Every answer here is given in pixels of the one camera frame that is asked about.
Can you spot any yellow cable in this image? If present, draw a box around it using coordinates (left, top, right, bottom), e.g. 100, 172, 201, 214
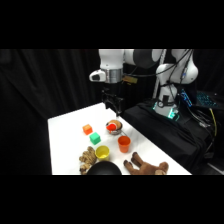
209, 107, 218, 138

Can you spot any small metal bowl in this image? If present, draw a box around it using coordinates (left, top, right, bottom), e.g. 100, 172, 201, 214
105, 119, 124, 136

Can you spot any yellow plastic cup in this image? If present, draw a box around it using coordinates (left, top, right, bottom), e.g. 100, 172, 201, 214
95, 145, 111, 162

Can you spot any red orange block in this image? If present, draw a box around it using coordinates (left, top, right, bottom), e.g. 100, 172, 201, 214
82, 123, 94, 136

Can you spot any backlit keyboard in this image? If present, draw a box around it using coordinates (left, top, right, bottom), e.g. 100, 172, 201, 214
195, 91, 222, 108

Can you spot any orange plastic cup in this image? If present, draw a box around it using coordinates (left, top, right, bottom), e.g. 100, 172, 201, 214
117, 135, 132, 154

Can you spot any tan plush toy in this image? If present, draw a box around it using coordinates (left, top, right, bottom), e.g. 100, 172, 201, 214
78, 145, 98, 176

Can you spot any green block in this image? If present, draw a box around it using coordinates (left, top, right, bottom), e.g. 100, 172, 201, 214
89, 132, 102, 146

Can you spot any brown plush horse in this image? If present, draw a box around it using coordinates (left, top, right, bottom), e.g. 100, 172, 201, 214
123, 151, 170, 176

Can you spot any black robot stand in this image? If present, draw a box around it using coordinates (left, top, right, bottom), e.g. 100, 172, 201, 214
121, 99, 224, 176

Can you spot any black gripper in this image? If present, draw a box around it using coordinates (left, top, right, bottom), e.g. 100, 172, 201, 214
101, 81, 125, 118

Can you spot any black bowl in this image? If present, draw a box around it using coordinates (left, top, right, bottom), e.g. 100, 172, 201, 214
86, 160, 123, 176

